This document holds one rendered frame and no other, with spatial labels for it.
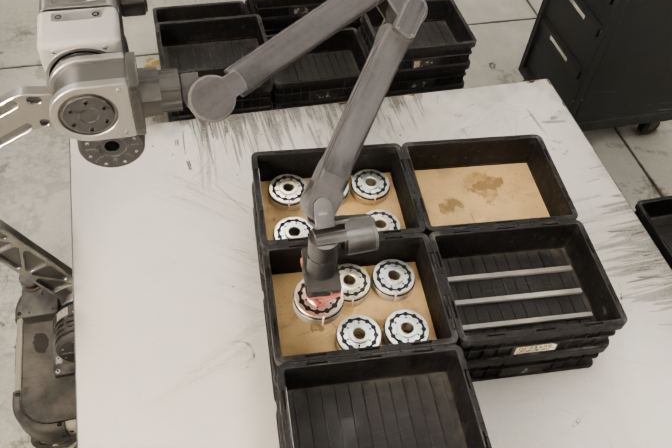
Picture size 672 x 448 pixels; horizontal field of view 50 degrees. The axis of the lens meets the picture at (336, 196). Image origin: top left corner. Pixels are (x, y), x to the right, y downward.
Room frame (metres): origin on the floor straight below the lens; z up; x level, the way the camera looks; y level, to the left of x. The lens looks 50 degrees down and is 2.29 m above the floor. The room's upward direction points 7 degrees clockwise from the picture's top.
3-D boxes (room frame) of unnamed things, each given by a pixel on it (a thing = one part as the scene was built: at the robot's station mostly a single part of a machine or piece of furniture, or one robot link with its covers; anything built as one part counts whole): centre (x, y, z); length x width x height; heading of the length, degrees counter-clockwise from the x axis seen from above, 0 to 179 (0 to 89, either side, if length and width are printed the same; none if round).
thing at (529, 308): (0.97, -0.46, 0.87); 0.40 x 0.30 x 0.11; 105
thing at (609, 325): (0.97, -0.46, 0.92); 0.40 x 0.30 x 0.02; 105
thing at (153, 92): (0.88, 0.32, 1.45); 0.09 x 0.08 x 0.12; 20
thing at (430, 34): (2.36, -0.23, 0.37); 0.40 x 0.30 x 0.45; 110
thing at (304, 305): (0.77, 0.01, 1.04); 0.10 x 0.10 x 0.01
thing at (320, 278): (0.77, 0.01, 1.17); 0.10 x 0.07 x 0.07; 15
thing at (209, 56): (2.08, 0.52, 0.37); 0.40 x 0.30 x 0.45; 110
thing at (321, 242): (0.77, 0.01, 1.23); 0.07 x 0.06 x 0.07; 110
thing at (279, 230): (1.06, 0.09, 0.86); 0.10 x 0.10 x 0.01
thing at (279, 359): (0.87, -0.07, 0.92); 0.40 x 0.30 x 0.02; 105
